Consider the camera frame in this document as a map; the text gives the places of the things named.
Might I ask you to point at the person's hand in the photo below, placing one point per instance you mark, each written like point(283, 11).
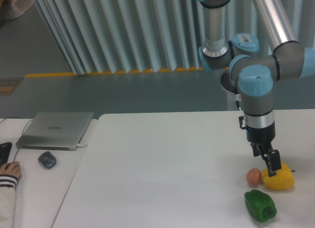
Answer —
point(12, 169)

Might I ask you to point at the brown egg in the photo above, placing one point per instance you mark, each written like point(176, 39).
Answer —
point(253, 176)

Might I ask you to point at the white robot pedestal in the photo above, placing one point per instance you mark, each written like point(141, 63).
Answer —
point(231, 97)

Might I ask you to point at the yellow bell pepper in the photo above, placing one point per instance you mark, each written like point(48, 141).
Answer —
point(283, 179)

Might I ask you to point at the green bell pepper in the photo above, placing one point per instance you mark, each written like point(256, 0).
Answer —
point(260, 205)

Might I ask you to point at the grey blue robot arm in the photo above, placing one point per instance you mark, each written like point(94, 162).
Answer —
point(250, 77)

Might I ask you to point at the white striped sleeve forearm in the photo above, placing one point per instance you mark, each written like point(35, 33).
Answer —
point(7, 200)

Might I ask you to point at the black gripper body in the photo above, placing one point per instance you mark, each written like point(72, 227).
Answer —
point(261, 135)

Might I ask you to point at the dark grey computer mouse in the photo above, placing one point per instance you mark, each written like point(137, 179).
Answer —
point(47, 159)

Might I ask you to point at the silver closed laptop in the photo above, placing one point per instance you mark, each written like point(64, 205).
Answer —
point(55, 130)

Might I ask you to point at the black keyboard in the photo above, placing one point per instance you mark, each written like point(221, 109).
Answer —
point(5, 149)

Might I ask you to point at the grey folding partition screen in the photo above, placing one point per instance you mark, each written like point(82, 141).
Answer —
point(128, 35)

